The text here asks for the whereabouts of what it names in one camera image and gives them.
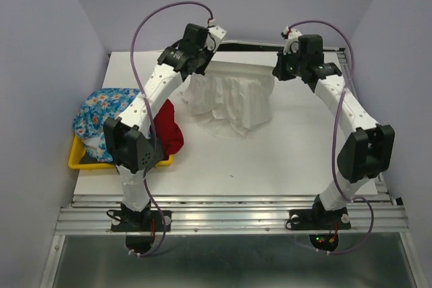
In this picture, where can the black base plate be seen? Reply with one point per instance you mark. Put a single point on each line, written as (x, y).
(308, 220)
(147, 221)

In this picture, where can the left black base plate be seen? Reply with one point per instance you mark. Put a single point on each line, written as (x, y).
(147, 221)

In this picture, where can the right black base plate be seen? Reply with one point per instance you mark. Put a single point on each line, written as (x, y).
(308, 220)

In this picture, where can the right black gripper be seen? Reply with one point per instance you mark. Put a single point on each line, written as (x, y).
(280, 70)

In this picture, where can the white pleated skirt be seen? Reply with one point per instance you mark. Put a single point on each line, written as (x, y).
(231, 99)

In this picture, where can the aluminium rail frame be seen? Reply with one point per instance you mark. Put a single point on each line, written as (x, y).
(229, 201)

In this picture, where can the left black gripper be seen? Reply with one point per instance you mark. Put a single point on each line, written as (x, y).
(209, 53)

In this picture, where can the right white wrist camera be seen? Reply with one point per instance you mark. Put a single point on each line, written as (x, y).
(290, 35)

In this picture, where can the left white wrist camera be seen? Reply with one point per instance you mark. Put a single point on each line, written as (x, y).
(215, 36)

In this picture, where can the red skirt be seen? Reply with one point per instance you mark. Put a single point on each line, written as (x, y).
(168, 132)

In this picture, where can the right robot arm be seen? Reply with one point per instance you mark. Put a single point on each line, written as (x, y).
(368, 147)

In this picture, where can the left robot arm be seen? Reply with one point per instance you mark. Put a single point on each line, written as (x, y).
(168, 74)

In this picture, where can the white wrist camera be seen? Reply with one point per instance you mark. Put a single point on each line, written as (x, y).
(290, 35)
(215, 36)

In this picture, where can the yellow plastic tray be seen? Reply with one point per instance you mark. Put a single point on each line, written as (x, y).
(84, 163)

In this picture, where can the blue floral skirt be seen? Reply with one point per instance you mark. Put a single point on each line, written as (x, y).
(88, 123)

